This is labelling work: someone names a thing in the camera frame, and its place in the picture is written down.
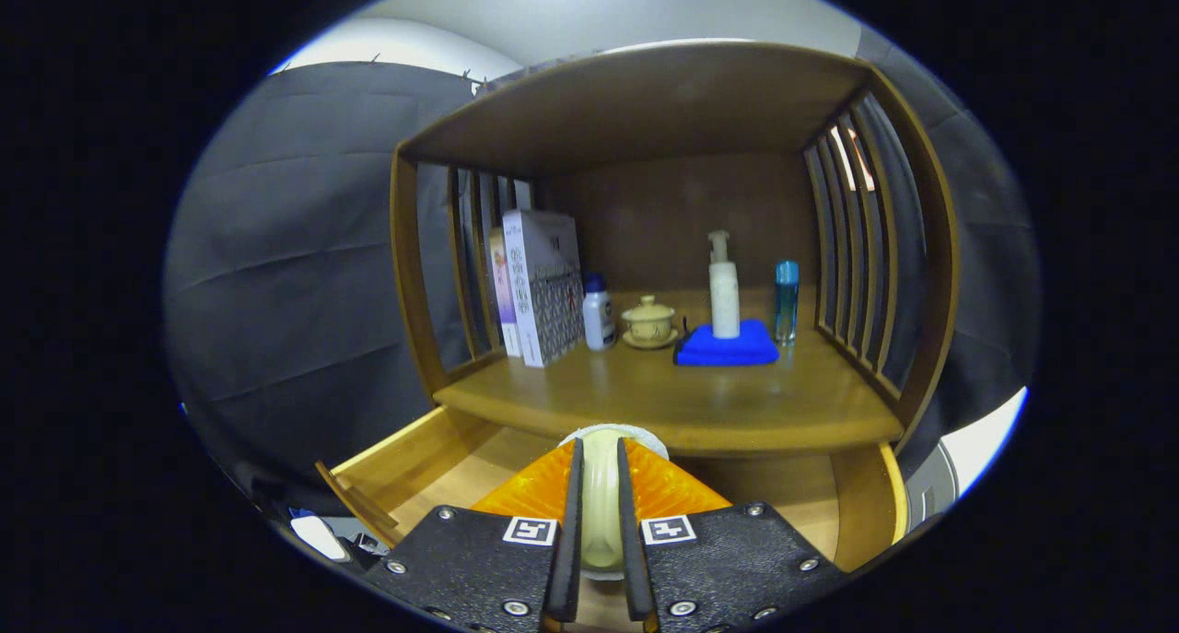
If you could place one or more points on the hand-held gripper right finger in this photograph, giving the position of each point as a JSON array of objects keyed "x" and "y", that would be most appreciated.
[{"x": 631, "y": 559}]

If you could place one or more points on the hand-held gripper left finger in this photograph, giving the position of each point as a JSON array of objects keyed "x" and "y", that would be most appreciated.
[{"x": 569, "y": 559}]

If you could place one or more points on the wooden drawer with black knob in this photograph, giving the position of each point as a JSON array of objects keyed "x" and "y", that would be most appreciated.
[{"x": 442, "y": 472}]

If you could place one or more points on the wooden countertop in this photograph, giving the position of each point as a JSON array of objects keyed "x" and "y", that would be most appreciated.
[{"x": 645, "y": 393}]

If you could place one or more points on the wooden cabinet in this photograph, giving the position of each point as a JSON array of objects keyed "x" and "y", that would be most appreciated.
[{"x": 663, "y": 99}]

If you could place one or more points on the blue folded cloth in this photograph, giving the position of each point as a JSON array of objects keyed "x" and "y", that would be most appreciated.
[{"x": 728, "y": 349}]

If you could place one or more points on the yellow lidded teacup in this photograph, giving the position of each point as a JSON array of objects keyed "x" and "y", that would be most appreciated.
[{"x": 649, "y": 324}]

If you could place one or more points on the white bottle with blue cap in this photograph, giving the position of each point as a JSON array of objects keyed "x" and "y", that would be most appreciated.
[{"x": 599, "y": 324}]

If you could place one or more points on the white rounded device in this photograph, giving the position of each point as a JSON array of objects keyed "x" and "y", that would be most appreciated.
[{"x": 318, "y": 533}]

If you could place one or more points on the purple and white book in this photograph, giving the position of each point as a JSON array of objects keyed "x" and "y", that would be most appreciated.
[{"x": 502, "y": 292}]

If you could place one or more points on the white patterned book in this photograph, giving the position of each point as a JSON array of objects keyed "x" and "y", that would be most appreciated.
[{"x": 543, "y": 283}]

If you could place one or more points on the white pump bottle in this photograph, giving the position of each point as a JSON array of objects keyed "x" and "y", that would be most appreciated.
[{"x": 724, "y": 292}]

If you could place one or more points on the clear blue bottle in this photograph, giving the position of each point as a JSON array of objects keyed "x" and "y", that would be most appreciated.
[{"x": 786, "y": 306}]

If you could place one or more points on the black backdrop cloth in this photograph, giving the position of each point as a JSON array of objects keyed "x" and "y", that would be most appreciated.
[{"x": 276, "y": 246}]

